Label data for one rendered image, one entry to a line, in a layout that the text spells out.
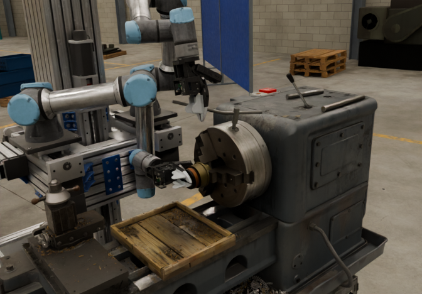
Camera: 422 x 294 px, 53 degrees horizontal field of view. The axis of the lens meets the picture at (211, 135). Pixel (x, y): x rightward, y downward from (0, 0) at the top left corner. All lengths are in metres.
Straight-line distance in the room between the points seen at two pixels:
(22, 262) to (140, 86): 0.70
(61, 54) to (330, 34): 10.71
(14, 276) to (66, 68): 0.94
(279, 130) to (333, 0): 10.77
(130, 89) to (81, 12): 0.61
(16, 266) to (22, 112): 0.53
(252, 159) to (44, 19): 1.06
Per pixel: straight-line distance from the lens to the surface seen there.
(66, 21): 1.99
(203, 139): 1.55
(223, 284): 1.60
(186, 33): 1.34
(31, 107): 1.62
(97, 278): 1.25
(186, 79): 1.32
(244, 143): 1.49
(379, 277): 2.94
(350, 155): 1.85
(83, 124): 1.98
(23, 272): 1.47
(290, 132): 1.51
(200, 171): 1.49
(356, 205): 2.01
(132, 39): 1.44
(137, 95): 1.55
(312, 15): 12.49
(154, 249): 1.49
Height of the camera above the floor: 1.69
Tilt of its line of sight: 18 degrees down
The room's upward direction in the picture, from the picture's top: 2 degrees counter-clockwise
